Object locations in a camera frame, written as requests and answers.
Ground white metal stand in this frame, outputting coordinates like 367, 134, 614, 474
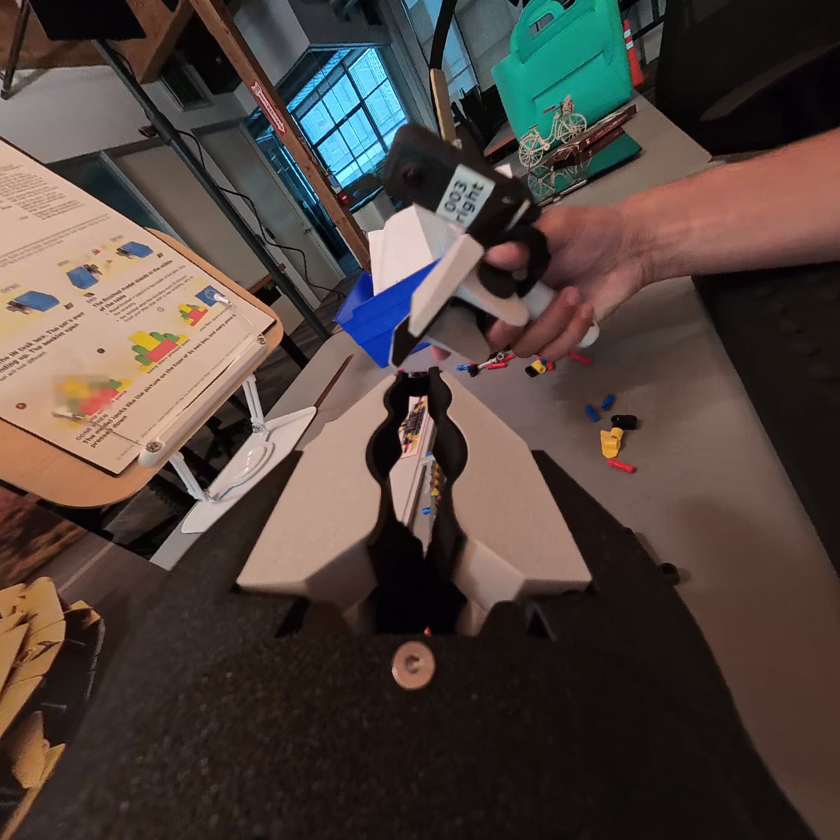
134, 374, 318, 534

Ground person's right forearm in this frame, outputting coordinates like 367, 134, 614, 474
620, 128, 840, 296

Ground green felt bag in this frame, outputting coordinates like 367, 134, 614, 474
492, 0, 635, 142

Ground person's right hand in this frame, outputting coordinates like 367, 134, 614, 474
482, 203, 652, 362

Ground brown wooden case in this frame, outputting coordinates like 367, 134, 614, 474
543, 105, 639, 166

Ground wooden support beam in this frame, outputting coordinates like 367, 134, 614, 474
189, 0, 373, 271

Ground miniature white bicycle model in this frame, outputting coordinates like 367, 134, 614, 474
517, 95, 589, 170

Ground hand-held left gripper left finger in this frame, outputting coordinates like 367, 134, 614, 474
235, 371, 404, 632

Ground lego instruction booklet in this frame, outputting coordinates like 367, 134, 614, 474
392, 392, 455, 526

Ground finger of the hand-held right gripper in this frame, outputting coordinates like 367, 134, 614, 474
388, 234, 490, 370
420, 294, 503, 363

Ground teal flat board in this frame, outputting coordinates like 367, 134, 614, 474
583, 131, 644, 179

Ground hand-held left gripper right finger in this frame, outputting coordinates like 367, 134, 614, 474
425, 367, 595, 635

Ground white paper bags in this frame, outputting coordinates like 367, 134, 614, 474
367, 206, 460, 296

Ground black metal pole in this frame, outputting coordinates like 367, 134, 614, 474
95, 39, 332, 339

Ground orange traffic cone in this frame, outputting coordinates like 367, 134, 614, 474
620, 18, 648, 89

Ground black office chair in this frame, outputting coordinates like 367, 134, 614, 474
656, 0, 840, 156

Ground wooden instruction board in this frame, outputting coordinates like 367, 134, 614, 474
0, 138, 284, 509

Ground black lego set box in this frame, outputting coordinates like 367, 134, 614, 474
0, 486, 173, 840

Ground blue plastic bin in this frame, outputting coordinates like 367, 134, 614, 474
333, 259, 447, 370

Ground large grid window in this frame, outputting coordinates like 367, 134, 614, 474
289, 46, 409, 191

